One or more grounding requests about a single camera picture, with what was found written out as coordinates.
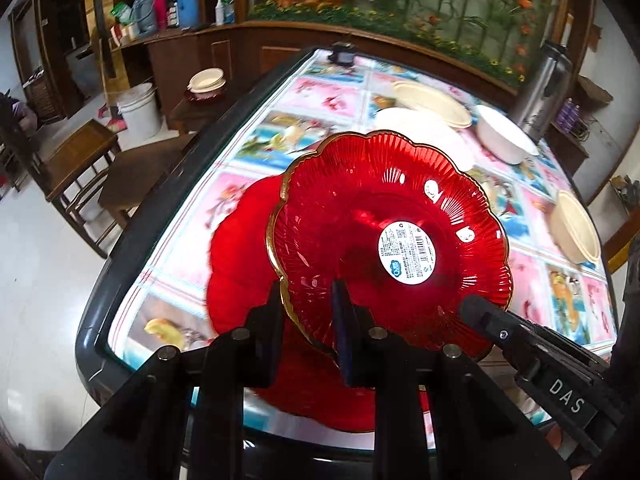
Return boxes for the stainless steel thermos jug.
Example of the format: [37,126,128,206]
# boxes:
[508,40,573,143]

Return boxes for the colourful fruit pattern tablecloth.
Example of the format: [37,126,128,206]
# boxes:
[106,48,618,453]

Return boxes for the small black jar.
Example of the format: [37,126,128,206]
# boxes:
[328,41,357,67]

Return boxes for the cream bowl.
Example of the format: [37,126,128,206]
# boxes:
[548,190,601,264]
[392,81,472,129]

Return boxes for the wooden stool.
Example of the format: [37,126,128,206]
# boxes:
[28,119,120,259]

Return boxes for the stacked bowls on side stand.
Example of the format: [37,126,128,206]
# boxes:
[186,67,227,102]

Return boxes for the white plastic bucket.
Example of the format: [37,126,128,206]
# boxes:
[116,82,162,142]

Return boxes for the red glass plate with sticker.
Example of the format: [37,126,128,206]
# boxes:
[266,130,513,360]

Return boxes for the blue water bottle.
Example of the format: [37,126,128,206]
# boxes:
[177,0,200,28]

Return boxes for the white bowl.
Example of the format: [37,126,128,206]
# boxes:
[371,107,474,172]
[474,105,539,166]

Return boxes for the purple bottles pair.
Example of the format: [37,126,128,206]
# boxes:
[555,98,579,133]

